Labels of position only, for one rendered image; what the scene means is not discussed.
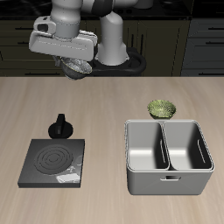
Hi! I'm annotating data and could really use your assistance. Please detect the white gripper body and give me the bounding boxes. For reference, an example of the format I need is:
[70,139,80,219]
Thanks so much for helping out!
[28,29,99,62]

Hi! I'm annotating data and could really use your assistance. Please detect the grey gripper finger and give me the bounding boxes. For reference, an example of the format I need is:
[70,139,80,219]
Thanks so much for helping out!
[52,55,62,67]

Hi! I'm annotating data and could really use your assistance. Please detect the round black stove knob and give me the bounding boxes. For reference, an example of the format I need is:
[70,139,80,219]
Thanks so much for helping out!
[47,113,74,140]

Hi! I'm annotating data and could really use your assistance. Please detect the dark grey stove plate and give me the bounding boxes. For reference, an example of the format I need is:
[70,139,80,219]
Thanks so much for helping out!
[17,138,87,189]

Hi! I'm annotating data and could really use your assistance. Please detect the green fluted dish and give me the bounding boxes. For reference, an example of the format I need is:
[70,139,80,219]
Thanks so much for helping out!
[146,99,177,120]

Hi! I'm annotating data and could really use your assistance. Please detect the dark kitchen cupboards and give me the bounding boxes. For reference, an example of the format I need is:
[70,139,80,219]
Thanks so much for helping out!
[0,0,224,78]

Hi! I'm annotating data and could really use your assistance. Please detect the white two-bin basket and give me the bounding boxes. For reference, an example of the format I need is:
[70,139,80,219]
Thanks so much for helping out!
[124,118,215,197]

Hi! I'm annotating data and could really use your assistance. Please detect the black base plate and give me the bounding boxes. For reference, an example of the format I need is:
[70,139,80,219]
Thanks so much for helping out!
[87,47,147,77]

